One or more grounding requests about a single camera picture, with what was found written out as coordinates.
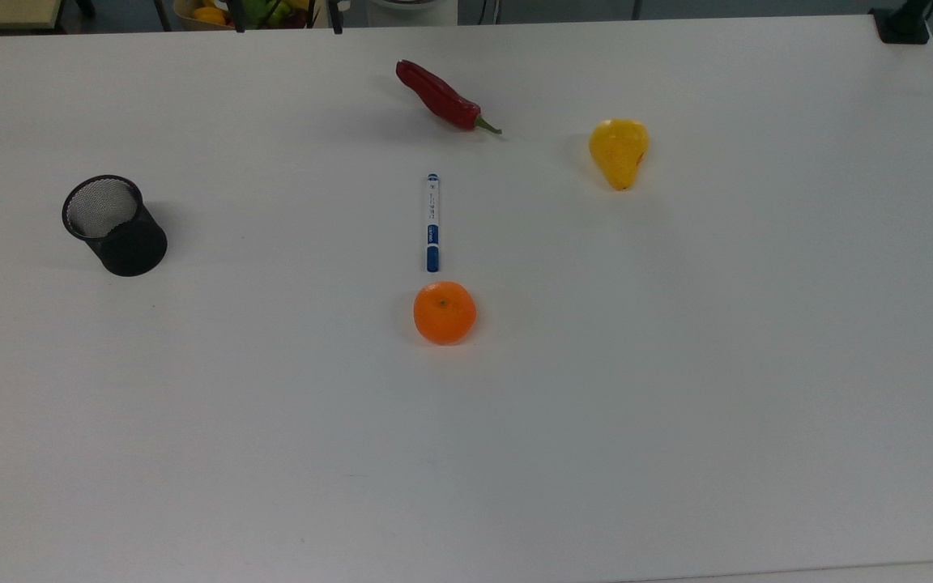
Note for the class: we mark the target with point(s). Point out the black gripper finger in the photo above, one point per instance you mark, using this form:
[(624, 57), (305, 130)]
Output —
[(335, 14), (237, 14)]

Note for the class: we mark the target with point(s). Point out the blue and white marker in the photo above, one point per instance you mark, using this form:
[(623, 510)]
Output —
[(432, 219)]

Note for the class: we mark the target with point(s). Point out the green fruit in basket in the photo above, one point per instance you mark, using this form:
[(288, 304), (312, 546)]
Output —
[(262, 10)]

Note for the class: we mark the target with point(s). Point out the yellow fruit in basket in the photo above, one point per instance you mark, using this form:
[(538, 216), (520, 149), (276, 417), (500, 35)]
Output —
[(209, 14)]

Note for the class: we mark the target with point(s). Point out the fruit basket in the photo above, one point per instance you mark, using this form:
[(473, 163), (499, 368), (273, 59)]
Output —
[(191, 18)]

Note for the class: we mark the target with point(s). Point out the white round base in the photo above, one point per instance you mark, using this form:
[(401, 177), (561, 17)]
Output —
[(414, 10)]

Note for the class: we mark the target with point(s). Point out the red chili pepper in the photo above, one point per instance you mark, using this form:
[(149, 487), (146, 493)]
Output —
[(438, 97)]

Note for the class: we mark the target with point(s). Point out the wooden side table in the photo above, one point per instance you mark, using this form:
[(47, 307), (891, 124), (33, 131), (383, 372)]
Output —
[(1, 12)]

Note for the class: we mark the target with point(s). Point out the black mesh pen cup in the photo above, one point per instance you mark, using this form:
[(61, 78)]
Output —
[(122, 239)]

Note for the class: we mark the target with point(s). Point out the yellow pear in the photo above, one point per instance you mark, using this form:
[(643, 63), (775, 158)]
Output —
[(619, 150)]

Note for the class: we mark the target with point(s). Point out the orange mandarin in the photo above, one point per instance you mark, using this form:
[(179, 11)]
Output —
[(444, 313)]

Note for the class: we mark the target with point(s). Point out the black clamp mount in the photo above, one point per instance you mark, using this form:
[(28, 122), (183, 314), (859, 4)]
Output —
[(902, 26)]

